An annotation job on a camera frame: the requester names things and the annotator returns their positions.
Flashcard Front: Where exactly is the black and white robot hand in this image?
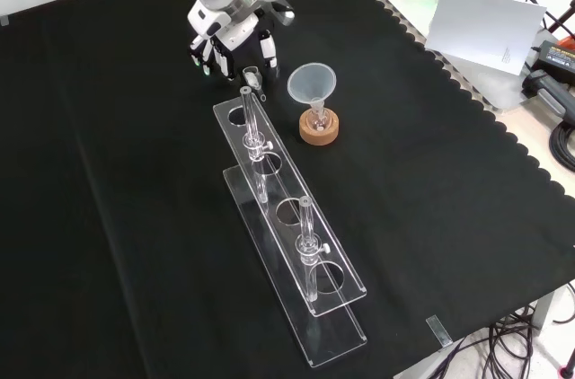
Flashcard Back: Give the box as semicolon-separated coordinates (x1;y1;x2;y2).
187;0;296;83

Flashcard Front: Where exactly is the translucent plastic funnel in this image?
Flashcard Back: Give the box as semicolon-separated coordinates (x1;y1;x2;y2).
287;63;338;127

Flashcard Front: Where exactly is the clear acrylic funnel stand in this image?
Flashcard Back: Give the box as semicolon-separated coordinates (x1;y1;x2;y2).
211;85;369;369

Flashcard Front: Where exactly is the clear round-bottom flask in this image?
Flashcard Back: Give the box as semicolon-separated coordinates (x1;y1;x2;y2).
306;102;332;134

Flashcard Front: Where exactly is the black bench cloth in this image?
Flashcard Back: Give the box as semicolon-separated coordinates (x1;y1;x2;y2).
0;0;575;379

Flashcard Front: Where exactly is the pale board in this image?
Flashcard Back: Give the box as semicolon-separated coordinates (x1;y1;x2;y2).
423;0;548;75

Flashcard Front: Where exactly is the black power adapter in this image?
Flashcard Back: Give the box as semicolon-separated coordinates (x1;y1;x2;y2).
533;39;575;80

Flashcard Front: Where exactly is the cork ring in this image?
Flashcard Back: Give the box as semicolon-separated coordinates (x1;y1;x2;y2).
298;109;340;146

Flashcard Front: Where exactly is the black grey handle tool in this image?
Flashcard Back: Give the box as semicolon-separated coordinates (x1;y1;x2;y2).
522;68;575;121

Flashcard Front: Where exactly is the coiled black cable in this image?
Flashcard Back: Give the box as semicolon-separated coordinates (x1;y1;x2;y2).
548;118;575;170

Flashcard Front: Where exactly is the black cable bundle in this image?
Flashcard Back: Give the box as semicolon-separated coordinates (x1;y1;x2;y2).
438;282;575;379

